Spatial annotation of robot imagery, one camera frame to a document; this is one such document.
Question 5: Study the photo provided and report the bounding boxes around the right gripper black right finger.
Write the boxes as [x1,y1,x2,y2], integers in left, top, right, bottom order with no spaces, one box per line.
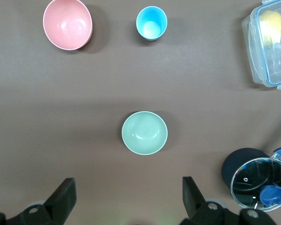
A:
[179,176,240,225]

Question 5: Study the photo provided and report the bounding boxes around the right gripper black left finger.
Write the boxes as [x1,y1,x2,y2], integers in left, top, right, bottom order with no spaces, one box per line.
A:
[4,177,77,225]

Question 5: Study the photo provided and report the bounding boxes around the green bowl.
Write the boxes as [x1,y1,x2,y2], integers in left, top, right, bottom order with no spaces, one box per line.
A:
[121,111,169,156]

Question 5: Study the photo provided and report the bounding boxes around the pink bowl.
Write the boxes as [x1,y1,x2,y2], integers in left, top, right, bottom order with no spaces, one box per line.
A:
[42,0,94,51]

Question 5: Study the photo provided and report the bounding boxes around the glass lid with blue knob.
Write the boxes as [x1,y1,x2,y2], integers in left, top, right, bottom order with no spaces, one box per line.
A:
[231,157,281,212]

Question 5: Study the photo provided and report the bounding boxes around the brown table cover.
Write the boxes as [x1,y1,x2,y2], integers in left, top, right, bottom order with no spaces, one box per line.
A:
[0,0,281,225]

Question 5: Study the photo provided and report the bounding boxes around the clear plastic lidded container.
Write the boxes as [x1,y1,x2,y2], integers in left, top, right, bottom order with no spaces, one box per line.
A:
[241,0,281,90]

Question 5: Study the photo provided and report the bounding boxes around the light blue cup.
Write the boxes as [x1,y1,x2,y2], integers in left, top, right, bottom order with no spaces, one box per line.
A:
[135,6,168,42]

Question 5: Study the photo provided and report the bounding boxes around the yellow lemon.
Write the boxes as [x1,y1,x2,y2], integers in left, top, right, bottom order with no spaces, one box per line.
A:
[259,9,281,47]

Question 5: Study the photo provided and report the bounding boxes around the black pot with blue handle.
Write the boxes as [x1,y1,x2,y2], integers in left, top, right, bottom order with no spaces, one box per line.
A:
[221,144,281,191]

